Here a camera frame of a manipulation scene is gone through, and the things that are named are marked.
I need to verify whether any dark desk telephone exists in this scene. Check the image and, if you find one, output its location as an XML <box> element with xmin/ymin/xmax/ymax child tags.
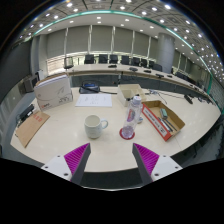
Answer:
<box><xmin>78</xmin><ymin>81</ymin><xmax>101</xmax><ymax>95</ymax></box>

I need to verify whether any white printed cardboard box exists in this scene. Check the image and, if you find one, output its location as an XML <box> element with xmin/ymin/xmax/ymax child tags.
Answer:
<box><xmin>33</xmin><ymin>73</ymin><xmax>74</xmax><ymax>112</ymax></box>

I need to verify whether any white ceramic mug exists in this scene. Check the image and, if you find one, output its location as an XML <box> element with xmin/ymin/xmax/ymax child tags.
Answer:
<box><xmin>83</xmin><ymin>114</ymin><xmax>110</xmax><ymax>140</ymax></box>

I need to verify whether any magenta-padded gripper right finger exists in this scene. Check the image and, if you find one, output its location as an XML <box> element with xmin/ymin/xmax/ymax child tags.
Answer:
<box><xmin>131</xmin><ymin>142</ymin><xmax>184</xmax><ymax>187</ymax></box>

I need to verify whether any green whiteboard eraser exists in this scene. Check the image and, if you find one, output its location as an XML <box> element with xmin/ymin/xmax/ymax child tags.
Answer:
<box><xmin>160</xmin><ymin>107</ymin><xmax>169</xmax><ymax>120</ymax></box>

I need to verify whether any group of ceiling lights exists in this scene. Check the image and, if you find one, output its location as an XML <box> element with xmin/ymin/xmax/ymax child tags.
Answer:
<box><xmin>16</xmin><ymin>0</ymin><xmax>224</xmax><ymax>78</ymax></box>

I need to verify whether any clear plastic water bottle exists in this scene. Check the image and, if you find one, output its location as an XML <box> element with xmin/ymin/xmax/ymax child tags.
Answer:
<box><xmin>120</xmin><ymin>95</ymin><xmax>143</xmax><ymax>140</ymax></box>

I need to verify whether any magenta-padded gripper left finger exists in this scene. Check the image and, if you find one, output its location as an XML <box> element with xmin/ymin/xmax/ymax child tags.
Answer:
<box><xmin>41</xmin><ymin>142</ymin><xmax>92</xmax><ymax>186</ymax></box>

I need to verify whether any row of black office chairs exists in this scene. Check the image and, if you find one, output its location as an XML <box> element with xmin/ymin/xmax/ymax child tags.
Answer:
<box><xmin>63</xmin><ymin>53</ymin><xmax>201</xmax><ymax>88</ymax></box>

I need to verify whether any black desk microphone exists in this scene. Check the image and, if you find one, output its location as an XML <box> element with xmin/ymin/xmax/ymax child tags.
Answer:
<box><xmin>183</xmin><ymin>94</ymin><xmax>194</xmax><ymax>105</ymax></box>

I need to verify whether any black marker pen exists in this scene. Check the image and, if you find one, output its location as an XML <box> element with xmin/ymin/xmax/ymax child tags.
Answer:
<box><xmin>163</xmin><ymin>117</ymin><xmax>178</xmax><ymax>132</ymax></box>
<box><xmin>158</xmin><ymin>117</ymin><xmax>174</xmax><ymax>133</ymax></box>

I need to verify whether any flat round red coaster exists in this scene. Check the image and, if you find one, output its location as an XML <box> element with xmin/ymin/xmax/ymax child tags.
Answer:
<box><xmin>119</xmin><ymin>128</ymin><xmax>136</xmax><ymax>141</ymax></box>

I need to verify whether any long curved conference desk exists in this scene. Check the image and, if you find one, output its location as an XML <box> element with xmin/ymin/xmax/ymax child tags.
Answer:
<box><xmin>64</xmin><ymin>63</ymin><xmax>214</xmax><ymax>101</ymax></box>

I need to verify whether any small beige open cardboard box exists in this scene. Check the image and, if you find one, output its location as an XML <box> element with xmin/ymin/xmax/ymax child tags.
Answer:
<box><xmin>116</xmin><ymin>83</ymin><xmax>147</xmax><ymax>108</ymax></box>

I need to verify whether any open brown red-sided cardboard box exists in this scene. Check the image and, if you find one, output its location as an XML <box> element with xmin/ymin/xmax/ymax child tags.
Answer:
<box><xmin>141</xmin><ymin>99</ymin><xmax>186</xmax><ymax>142</ymax></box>

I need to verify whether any flat brown envelope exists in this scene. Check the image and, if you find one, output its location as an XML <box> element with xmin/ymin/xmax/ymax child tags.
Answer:
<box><xmin>14</xmin><ymin>110</ymin><xmax>51</xmax><ymax>149</ymax></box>

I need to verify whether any white paper sheet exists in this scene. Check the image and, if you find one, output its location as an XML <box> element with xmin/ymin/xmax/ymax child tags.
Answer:
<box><xmin>75</xmin><ymin>93</ymin><xmax>113</xmax><ymax>108</ymax></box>

